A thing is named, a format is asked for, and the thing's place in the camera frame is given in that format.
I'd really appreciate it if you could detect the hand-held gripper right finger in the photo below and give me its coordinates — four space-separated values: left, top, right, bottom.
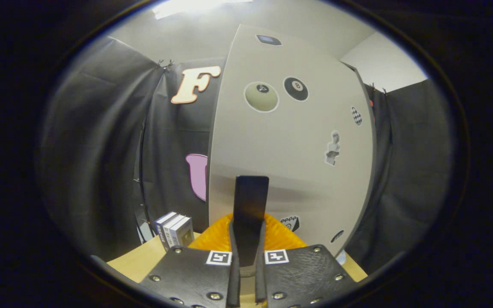
255 213 358 308

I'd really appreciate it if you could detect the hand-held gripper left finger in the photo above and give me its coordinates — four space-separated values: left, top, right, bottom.
140 213 242 308

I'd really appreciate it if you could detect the black door handle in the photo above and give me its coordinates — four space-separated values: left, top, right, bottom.
232 175 270 268

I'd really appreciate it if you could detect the white cabinet door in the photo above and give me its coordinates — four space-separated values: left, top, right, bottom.
207 24 377 257

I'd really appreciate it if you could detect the black backdrop cloth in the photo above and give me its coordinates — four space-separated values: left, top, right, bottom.
37 36 454 274

